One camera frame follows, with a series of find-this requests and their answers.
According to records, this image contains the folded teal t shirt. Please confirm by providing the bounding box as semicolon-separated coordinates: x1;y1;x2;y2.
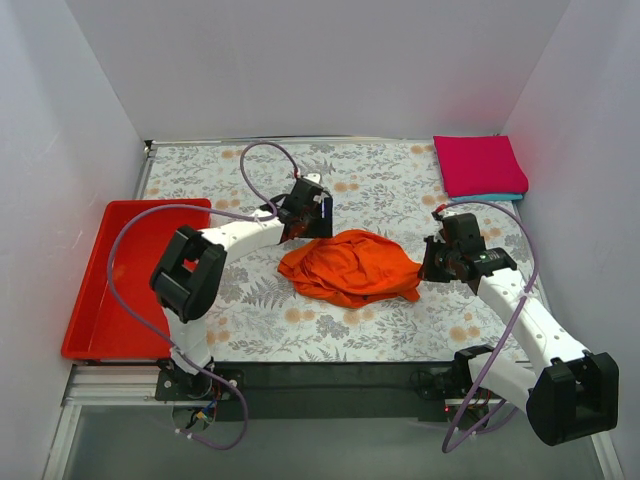
451;193;524;202

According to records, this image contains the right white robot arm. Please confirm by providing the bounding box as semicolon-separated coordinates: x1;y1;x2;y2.
418;205;619;446

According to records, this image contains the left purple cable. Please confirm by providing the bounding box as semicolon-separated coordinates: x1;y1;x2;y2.
108;141;301;451

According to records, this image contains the red plastic bin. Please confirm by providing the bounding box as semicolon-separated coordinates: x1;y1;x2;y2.
61;200;209;361

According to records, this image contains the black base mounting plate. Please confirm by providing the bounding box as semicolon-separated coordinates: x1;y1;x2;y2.
154;360;471;422

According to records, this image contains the floral patterned table mat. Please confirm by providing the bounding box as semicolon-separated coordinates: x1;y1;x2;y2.
144;140;524;362

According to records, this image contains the folded magenta t shirt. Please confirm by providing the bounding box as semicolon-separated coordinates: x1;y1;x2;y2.
433;135;529;197

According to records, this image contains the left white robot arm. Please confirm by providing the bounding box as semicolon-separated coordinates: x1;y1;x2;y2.
150;173;333;400

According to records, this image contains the orange t shirt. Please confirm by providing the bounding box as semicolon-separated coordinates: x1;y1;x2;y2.
278;229;420;309

